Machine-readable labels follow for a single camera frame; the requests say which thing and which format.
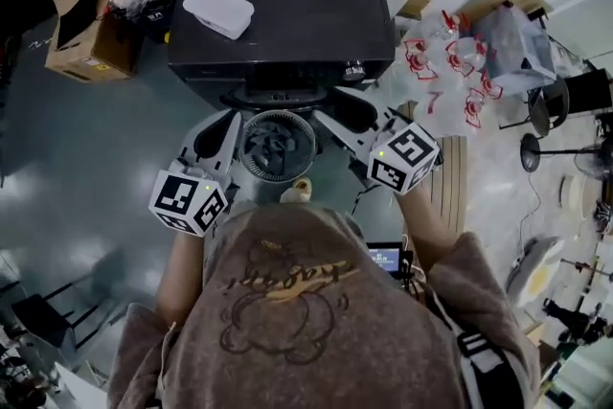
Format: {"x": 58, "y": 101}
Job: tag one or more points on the wooden slat platform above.
{"x": 452, "y": 196}

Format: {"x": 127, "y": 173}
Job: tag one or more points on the person's right forearm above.
{"x": 426, "y": 230}

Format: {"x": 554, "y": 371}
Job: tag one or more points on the dark grey garment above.
{"x": 275, "y": 146}

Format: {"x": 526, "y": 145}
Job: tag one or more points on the black mesh chair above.
{"x": 546, "y": 110}

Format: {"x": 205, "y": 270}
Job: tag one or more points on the person's brown printed shirt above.
{"x": 311, "y": 325}

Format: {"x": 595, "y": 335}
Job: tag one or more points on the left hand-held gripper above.
{"x": 187, "y": 201}

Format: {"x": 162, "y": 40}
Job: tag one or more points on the person's beige shoe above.
{"x": 299, "y": 189}

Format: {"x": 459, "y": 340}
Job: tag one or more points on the white and yellow foam cushion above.
{"x": 536, "y": 268}

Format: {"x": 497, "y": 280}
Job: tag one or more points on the brown cardboard box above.
{"x": 96, "y": 57}

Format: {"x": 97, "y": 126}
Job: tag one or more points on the black washing machine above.
{"x": 306, "y": 5}

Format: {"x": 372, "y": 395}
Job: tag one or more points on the green laundry basket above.
{"x": 249, "y": 163}

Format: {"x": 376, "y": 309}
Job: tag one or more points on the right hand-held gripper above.
{"x": 407, "y": 158}

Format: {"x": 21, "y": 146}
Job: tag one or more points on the white lidded plastic box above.
{"x": 218, "y": 12}

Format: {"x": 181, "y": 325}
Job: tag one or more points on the person's left forearm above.
{"x": 179, "y": 282}

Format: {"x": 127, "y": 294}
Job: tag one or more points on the small black tablet screen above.
{"x": 384, "y": 257}

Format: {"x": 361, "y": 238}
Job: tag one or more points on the black frame chair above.
{"x": 43, "y": 316}

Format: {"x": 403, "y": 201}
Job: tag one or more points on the black floor fan stand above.
{"x": 530, "y": 153}

